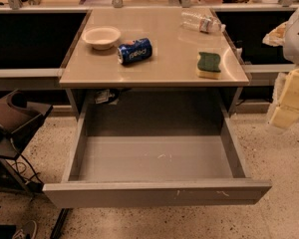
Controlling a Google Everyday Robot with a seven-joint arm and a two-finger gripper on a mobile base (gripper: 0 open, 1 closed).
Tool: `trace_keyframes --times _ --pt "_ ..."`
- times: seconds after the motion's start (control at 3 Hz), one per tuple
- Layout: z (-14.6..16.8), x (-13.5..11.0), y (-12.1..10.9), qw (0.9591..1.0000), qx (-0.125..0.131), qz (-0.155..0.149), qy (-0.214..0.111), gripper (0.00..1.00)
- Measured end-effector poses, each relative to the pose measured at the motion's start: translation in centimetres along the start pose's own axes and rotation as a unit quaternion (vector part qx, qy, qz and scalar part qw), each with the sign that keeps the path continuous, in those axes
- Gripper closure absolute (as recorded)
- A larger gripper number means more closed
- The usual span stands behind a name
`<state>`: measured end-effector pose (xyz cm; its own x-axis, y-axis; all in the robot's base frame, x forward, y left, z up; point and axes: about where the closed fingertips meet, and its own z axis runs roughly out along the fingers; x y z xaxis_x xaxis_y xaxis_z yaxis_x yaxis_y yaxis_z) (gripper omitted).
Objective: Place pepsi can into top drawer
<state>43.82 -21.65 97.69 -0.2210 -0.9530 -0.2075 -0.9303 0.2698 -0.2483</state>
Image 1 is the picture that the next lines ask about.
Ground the white tag under table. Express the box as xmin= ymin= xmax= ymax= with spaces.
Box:
xmin=95 ymin=90 xmax=110 ymax=104

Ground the clear plastic water bottle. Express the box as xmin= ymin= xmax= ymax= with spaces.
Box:
xmin=181 ymin=11 xmax=225 ymax=34

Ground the blue pepsi can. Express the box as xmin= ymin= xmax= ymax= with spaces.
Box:
xmin=118 ymin=38 xmax=152 ymax=65

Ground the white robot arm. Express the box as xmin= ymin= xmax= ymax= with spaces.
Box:
xmin=263 ymin=7 xmax=299 ymax=132

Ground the white bowl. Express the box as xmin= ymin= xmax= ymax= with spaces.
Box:
xmin=82 ymin=26 xmax=121 ymax=51

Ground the open grey top drawer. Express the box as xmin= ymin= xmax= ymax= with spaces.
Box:
xmin=44 ymin=93 xmax=271 ymax=208

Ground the green and yellow sponge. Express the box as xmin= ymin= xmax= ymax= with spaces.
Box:
xmin=196 ymin=52 xmax=221 ymax=80

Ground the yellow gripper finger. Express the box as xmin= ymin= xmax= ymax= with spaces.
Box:
xmin=268 ymin=67 xmax=299 ymax=129
xmin=262 ymin=22 xmax=286 ymax=47

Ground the grey sneaker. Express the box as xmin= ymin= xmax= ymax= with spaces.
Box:
xmin=12 ymin=220 xmax=38 ymax=239

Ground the dark chair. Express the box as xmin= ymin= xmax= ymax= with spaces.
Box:
xmin=0 ymin=90 xmax=53 ymax=195

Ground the black floor cable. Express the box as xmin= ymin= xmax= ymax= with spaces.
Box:
xmin=9 ymin=152 xmax=44 ymax=186

